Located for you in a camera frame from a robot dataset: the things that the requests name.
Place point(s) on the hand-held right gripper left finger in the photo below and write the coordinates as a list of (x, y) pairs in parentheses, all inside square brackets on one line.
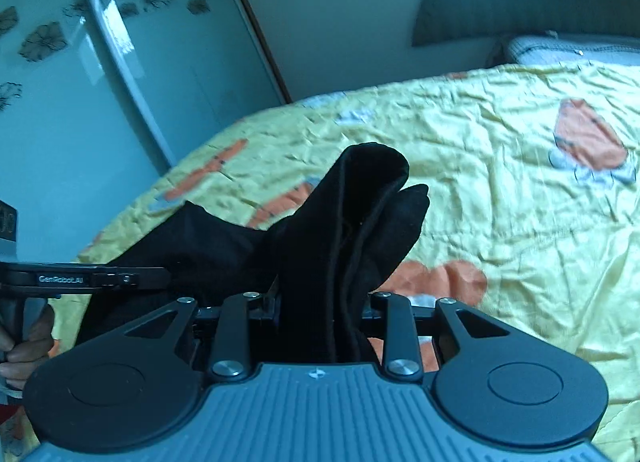
[(240, 329)]

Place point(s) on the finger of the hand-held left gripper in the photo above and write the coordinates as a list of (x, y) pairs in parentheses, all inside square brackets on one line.
[(145, 278)]

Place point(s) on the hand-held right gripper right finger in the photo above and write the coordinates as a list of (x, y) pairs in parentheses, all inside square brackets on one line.
[(397, 329)]

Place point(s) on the black pants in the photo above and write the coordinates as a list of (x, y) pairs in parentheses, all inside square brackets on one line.
[(340, 222)]

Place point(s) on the person's left hand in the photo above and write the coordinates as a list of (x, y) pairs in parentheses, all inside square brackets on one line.
[(27, 349)]

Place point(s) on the yellow carrot-print blanket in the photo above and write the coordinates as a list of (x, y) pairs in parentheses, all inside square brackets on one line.
[(480, 167)]

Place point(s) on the floral glass wardrobe door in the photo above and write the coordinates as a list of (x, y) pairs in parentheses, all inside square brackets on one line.
[(125, 92)]

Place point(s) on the grey striped pillow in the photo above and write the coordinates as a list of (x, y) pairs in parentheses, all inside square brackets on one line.
[(575, 49)]

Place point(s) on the dark arched headboard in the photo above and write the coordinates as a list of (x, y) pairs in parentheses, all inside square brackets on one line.
[(525, 2)]

